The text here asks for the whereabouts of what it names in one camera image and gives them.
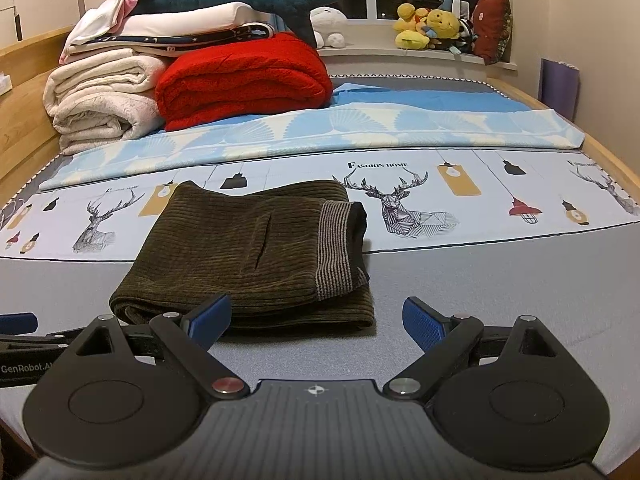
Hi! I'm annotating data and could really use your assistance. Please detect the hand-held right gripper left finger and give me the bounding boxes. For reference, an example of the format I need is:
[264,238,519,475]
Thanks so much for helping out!
[75,294,251,402]

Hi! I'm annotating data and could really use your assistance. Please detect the red cushion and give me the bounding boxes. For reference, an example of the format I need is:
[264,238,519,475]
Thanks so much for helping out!
[471,0,513,66]

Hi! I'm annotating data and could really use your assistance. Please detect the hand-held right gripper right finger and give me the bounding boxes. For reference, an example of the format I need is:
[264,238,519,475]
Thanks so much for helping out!
[382,296,561,404]

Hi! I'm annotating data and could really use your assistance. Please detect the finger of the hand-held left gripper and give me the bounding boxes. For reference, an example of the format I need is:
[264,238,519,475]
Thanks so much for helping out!
[0,312,39,336]
[0,331,85,357]

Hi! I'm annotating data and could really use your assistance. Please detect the yellow bear plush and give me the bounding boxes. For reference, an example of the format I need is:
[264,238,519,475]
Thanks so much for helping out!
[425,8,461,43]

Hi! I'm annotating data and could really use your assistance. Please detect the wooden bed frame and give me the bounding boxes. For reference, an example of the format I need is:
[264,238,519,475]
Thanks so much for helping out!
[0,25,640,466]

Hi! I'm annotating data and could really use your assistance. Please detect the white folded cloth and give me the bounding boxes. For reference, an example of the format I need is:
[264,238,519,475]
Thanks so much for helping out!
[65,0,132,46]

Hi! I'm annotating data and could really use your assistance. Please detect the navy star-print blanket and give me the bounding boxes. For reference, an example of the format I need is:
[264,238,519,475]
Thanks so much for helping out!
[62,22,277,58]

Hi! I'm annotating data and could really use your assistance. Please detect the striped plush toy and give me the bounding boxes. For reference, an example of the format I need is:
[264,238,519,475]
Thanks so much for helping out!
[456,17,477,54]

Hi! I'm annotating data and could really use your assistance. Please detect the red folded blanket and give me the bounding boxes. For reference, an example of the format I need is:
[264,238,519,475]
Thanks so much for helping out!
[154,31,333,132]

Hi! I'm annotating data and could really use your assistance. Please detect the yellow duck plush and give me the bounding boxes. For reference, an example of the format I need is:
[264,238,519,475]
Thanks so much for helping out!
[394,3,431,51]

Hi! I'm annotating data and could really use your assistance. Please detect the dark olive corduroy pants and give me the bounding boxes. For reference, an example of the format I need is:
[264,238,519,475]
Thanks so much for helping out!
[109,181,376,334]

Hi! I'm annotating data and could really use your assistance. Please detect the grey deer-print bed sheet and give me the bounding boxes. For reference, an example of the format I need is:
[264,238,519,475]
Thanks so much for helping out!
[0,147,640,476]

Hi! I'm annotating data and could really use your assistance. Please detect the light blue fan-print sheet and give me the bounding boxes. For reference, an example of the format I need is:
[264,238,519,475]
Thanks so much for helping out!
[39,84,586,192]

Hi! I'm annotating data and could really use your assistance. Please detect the cream folded blanket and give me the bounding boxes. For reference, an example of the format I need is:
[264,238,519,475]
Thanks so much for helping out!
[42,54,168,156]

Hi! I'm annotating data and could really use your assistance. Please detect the white window sill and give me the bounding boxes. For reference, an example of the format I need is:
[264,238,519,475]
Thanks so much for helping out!
[315,15,521,78]

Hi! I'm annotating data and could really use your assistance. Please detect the white folded quilt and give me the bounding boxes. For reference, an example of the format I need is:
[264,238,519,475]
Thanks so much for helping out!
[122,2,276,37]

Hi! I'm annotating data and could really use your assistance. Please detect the white plush toy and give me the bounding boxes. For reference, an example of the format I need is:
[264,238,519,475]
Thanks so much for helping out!
[310,6,348,50]

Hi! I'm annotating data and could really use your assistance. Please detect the purple folder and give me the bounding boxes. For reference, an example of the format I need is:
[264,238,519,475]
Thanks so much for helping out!
[539,57,581,122]

